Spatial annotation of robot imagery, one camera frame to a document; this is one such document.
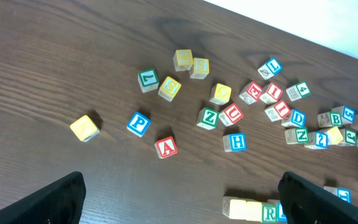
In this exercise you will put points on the red i block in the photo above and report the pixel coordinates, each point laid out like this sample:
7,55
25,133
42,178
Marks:
278,111
271,94

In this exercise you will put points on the green R block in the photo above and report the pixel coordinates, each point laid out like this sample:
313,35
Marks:
269,213

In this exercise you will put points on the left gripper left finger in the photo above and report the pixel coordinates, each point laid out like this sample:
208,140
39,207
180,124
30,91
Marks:
59,202

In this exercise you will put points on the yellow block right cluster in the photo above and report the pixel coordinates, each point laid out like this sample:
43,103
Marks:
334,135

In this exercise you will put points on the green B block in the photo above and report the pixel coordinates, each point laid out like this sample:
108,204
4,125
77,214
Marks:
329,119

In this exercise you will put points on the green 7 block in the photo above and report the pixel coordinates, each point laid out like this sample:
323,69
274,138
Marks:
148,80

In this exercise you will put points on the green Z block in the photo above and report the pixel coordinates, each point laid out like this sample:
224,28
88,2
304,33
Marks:
208,119

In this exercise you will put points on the yellow S block left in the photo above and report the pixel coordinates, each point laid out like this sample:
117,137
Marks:
169,89

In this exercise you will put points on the yellow o block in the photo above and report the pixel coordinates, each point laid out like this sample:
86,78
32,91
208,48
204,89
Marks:
253,211
220,94

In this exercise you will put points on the blue 2 block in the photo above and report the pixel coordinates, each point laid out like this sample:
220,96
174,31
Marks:
317,140

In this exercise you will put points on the blue H block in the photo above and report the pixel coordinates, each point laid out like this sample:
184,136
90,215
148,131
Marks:
235,142

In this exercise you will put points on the red I block lower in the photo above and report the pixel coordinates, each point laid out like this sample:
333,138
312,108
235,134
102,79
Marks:
278,111

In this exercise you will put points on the green J block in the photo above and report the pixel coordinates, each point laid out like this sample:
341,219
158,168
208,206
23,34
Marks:
349,137

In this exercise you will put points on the blue 5 block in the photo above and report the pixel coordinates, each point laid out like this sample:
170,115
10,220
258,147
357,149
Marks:
347,114

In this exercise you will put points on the red A block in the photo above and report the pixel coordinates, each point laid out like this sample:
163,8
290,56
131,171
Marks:
166,147

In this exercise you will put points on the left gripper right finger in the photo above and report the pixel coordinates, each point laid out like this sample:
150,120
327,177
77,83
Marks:
304,202

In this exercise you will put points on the green 4 block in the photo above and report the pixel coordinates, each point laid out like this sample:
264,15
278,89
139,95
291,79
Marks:
298,91

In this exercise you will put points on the blue T block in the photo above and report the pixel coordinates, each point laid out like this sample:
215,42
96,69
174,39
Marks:
344,194

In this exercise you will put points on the yellow s block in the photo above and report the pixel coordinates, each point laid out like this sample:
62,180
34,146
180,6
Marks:
169,89
200,68

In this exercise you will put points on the blue P block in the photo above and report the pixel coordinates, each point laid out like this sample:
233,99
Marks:
138,124

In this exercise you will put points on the red U block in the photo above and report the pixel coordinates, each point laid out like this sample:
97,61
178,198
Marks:
231,115

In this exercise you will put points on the red E block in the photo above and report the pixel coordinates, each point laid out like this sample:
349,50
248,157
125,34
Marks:
251,93

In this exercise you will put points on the green N block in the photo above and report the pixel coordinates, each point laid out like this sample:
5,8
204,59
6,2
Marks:
296,136

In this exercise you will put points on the yellow S block top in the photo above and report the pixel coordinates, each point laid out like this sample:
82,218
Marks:
200,68

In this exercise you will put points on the yellow C block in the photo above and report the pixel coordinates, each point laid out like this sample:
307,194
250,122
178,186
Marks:
234,208

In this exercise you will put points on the yellow block top left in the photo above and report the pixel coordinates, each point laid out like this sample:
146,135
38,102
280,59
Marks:
183,60

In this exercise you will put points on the blue L block top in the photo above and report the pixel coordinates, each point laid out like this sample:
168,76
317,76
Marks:
270,68

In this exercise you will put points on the yellow K block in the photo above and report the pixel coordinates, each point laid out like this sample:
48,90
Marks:
84,128

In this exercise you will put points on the red I block upper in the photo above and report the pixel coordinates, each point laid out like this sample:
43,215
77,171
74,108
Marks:
271,94

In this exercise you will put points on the blue l block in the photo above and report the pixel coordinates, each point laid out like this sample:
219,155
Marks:
280,214
270,68

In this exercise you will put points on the blue D block centre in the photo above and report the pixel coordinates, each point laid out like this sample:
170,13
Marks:
296,118

